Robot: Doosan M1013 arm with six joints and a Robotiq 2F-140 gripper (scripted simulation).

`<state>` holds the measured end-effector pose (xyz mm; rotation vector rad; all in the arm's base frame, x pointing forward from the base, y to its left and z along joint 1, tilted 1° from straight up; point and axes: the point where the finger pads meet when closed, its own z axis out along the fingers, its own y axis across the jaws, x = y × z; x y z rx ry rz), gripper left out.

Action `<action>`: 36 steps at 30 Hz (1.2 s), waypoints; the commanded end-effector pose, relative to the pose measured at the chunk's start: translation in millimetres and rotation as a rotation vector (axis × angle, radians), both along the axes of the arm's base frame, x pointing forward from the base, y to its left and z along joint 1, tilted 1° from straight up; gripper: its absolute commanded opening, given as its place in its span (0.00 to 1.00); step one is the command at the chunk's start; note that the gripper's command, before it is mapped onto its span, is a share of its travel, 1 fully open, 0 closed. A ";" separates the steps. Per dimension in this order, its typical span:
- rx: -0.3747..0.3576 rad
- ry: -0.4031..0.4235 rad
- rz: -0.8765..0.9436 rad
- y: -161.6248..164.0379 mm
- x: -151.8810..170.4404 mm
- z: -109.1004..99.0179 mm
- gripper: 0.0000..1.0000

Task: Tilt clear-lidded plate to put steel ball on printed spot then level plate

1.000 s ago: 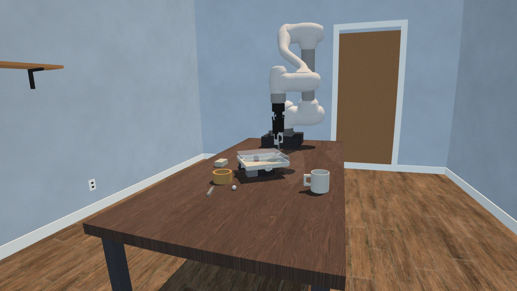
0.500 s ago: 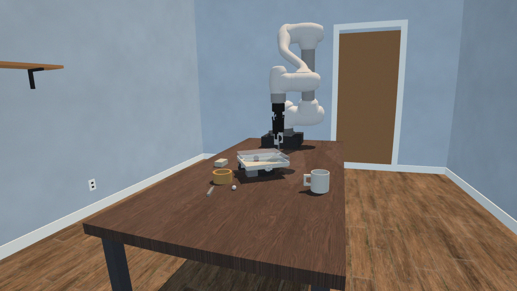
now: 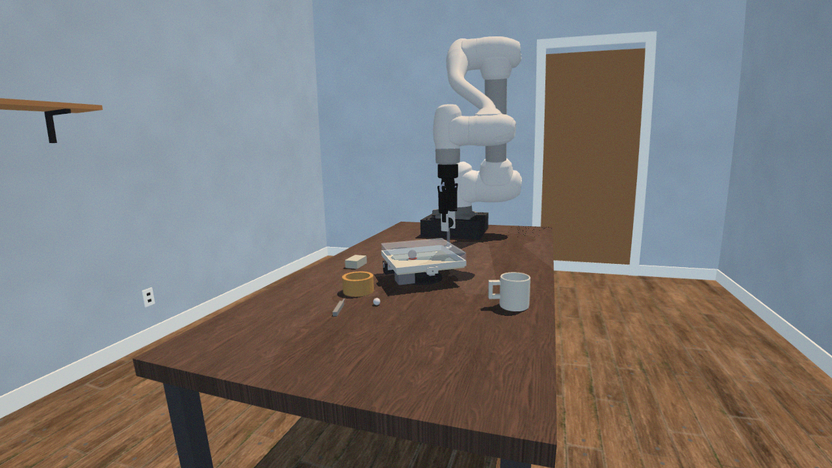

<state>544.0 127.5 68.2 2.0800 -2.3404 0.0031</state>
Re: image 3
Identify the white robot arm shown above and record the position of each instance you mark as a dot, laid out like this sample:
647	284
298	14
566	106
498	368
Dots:
490	126

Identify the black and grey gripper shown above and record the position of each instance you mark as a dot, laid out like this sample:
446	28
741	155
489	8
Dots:
447	193

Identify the pale grey mug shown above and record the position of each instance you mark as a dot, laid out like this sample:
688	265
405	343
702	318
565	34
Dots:
514	294

